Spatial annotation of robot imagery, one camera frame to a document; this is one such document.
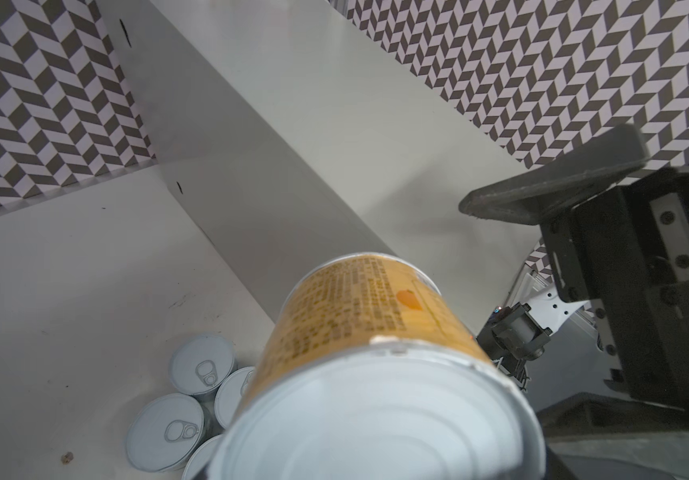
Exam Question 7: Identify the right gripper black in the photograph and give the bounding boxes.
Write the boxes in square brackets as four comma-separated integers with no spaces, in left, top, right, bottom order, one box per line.
[459,124,689,412]

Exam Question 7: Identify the orange label can front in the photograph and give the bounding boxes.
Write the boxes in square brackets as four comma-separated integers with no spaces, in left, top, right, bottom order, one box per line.
[204,253,547,479]

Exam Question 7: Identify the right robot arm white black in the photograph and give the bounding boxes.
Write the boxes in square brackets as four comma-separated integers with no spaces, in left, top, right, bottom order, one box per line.
[459,124,689,479]

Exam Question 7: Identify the grey metal cabinet box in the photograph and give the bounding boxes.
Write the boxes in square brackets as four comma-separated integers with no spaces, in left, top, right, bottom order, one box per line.
[100,1,539,331]

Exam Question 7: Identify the can teal label right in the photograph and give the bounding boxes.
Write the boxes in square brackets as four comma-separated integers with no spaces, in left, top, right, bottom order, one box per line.
[214,366,256,430]

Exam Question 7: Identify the can teal label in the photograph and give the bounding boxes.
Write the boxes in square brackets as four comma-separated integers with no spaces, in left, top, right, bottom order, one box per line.
[214,366,256,430]
[168,334,236,399]

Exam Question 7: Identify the can teal label back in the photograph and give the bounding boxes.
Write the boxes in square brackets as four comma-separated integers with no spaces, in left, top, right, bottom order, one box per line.
[168,334,236,399]

